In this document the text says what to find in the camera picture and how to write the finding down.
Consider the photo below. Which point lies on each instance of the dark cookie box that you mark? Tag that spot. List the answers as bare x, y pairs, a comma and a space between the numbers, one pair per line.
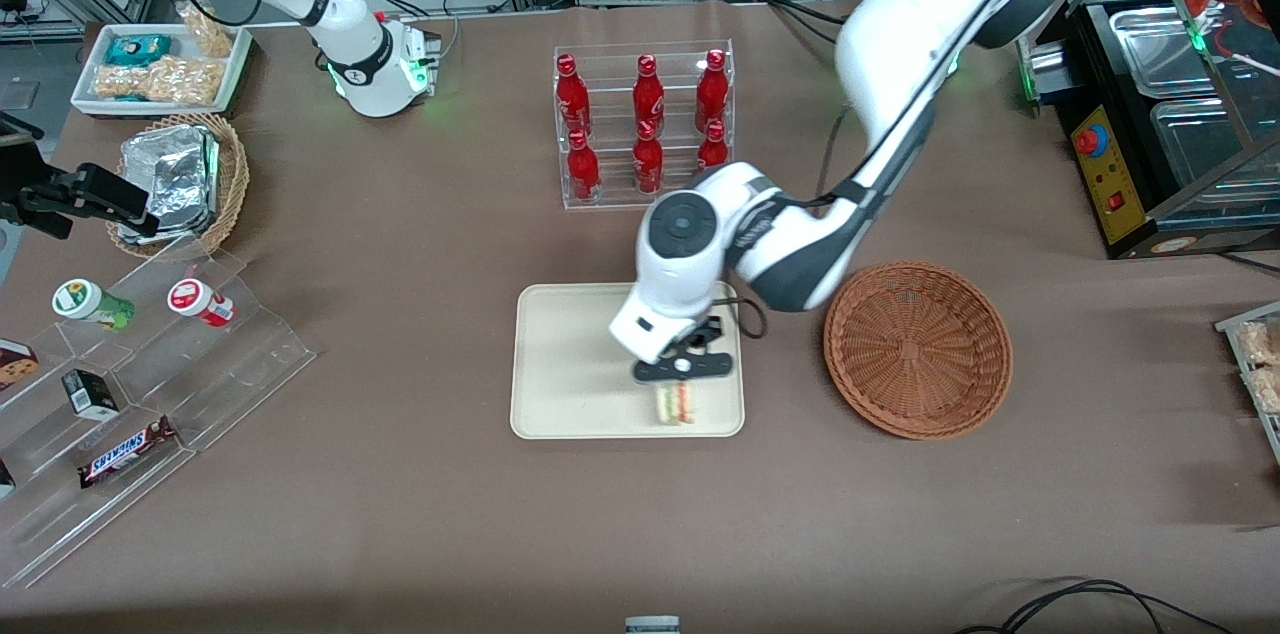
15, 364

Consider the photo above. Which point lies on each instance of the black food warmer cabinet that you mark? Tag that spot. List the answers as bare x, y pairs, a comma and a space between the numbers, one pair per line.
1110, 174

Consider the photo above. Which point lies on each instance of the clear acrylic stepped display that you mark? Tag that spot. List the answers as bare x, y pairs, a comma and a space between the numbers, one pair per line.
220, 364

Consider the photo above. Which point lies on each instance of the steel pan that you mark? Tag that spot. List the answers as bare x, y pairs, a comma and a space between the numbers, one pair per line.
1160, 49

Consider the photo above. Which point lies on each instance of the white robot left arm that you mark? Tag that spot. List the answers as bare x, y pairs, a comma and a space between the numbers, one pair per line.
900, 64

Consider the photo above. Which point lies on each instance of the clear acrylic bottle rack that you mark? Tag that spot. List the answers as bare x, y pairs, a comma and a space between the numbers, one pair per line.
610, 194

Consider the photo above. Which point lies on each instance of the wrapped pastry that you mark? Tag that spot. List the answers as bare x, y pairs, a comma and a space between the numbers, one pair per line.
1268, 389
1260, 342

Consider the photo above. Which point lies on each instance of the dark packet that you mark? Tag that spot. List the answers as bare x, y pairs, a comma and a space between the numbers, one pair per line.
5, 479

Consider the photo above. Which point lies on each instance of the light tan wicker basket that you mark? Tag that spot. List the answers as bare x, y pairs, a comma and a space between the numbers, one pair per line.
232, 174

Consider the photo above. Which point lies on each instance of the white rectangular snack tray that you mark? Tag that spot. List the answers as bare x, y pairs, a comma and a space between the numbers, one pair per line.
85, 89

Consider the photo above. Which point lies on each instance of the brown round wicker basket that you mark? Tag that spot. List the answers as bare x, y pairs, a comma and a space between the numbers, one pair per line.
920, 354

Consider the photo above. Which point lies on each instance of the teal snack packet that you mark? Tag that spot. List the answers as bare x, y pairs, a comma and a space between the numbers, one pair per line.
138, 49

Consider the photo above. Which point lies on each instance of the clear side tray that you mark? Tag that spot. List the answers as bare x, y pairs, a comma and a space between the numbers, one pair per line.
1232, 324

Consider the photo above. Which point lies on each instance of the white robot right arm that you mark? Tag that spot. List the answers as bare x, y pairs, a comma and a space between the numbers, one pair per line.
350, 54

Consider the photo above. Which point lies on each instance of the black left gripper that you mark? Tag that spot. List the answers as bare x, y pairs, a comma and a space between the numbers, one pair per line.
703, 337

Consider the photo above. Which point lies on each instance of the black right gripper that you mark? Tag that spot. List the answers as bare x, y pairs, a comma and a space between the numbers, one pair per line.
42, 193

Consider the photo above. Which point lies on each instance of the green lid cup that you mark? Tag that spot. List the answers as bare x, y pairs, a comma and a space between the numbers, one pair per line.
85, 302

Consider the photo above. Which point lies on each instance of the brown Snickers bar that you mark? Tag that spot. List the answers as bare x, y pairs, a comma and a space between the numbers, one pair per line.
125, 452

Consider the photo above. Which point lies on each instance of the small grey device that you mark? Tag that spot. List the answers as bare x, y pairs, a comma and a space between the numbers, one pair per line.
652, 625

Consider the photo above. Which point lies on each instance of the red cola bottle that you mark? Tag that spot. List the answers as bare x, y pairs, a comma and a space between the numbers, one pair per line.
572, 99
648, 94
648, 164
712, 149
584, 172
711, 92

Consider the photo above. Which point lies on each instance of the silver foil container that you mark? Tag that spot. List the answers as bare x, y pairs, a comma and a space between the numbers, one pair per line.
170, 174

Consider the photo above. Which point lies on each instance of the small black box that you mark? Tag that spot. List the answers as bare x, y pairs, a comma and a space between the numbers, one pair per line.
90, 394

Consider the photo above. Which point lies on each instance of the large clear peanut snack bag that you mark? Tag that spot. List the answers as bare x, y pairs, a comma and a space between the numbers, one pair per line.
160, 82

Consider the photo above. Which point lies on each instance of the triangular sandwich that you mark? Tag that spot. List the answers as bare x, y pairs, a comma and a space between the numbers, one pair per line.
676, 404

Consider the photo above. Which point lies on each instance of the red lid cup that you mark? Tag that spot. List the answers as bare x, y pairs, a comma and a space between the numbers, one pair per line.
195, 300

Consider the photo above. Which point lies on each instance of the cream plastic tray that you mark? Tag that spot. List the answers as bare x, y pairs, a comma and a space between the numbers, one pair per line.
570, 364

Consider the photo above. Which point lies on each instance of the small clear snack bag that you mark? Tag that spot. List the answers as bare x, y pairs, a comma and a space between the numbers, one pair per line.
208, 32

